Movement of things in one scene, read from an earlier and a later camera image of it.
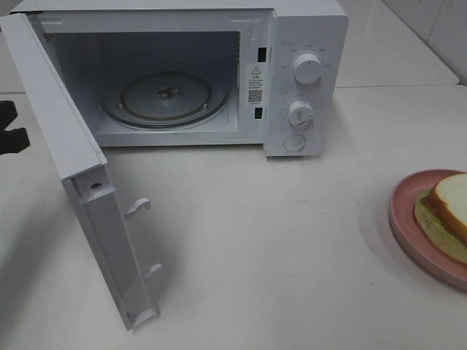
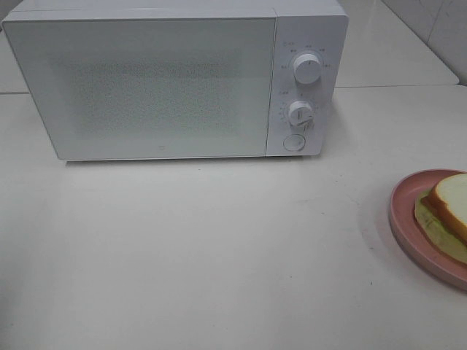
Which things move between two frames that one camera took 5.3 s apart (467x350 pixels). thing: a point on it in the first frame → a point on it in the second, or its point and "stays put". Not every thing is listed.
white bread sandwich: x=441 y=214 stays put
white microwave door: x=83 y=168 → x=150 y=87
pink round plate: x=403 y=224 stays put
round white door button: x=294 y=142 stays put
